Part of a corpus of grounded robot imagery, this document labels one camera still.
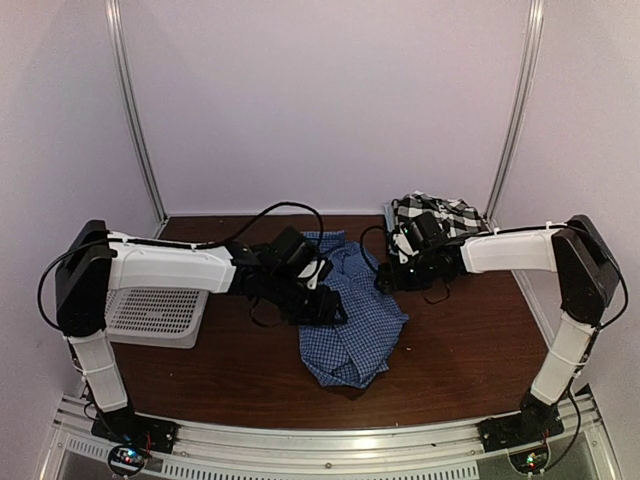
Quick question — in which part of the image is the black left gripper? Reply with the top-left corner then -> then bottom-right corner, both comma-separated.
265,269 -> 348,325

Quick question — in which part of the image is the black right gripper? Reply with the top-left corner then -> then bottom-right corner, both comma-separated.
376,251 -> 437,295

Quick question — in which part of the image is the blue checked shirt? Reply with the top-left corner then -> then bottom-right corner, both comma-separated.
299,231 -> 409,389

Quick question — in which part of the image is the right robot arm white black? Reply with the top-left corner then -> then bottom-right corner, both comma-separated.
375,214 -> 628,442

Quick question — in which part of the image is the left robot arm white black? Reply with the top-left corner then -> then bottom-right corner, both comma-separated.
50,220 -> 347,444

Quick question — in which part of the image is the black white plaid shirt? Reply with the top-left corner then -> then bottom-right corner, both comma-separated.
391,191 -> 489,248

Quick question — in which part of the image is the white perforated plastic basket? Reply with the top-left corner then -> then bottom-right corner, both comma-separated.
105,288 -> 209,349

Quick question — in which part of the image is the right small circuit board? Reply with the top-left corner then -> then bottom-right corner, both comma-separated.
509,446 -> 549,475

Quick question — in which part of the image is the small circuit board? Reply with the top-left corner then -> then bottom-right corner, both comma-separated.
509,446 -> 549,475
107,445 -> 149,477

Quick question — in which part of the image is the left small circuit board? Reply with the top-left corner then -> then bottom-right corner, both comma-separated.
107,445 -> 149,477

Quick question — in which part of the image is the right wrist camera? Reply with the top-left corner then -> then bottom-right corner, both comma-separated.
391,212 -> 449,264

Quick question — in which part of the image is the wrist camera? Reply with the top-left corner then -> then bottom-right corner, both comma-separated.
391,212 -> 449,264
267,226 -> 331,290

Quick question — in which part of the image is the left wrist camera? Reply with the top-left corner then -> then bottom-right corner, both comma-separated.
267,226 -> 331,290

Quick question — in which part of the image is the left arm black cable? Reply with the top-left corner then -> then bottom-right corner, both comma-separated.
39,200 -> 325,331

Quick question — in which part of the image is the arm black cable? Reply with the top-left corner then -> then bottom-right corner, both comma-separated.
39,200 -> 325,331
358,224 -> 629,451

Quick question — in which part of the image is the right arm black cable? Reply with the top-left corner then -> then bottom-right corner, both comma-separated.
358,224 -> 629,451

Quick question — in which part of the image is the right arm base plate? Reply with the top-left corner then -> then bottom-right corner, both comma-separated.
477,412 -> 564,453

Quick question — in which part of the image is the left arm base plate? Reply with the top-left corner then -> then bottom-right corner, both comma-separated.
91,409 -> 178,454

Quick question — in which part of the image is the right aluminium frame post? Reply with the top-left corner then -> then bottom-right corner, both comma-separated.
485,0 -> 545,224

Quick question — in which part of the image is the aluminium frame post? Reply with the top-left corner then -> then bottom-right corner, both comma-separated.
485,0 -> 545,224
104,0 -> 169,225

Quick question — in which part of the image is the front aluminium rail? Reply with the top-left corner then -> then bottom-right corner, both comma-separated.
35,393 -> 623,479

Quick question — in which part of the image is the left aluminium frame post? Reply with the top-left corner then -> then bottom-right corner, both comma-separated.
104,0 -> 169,225

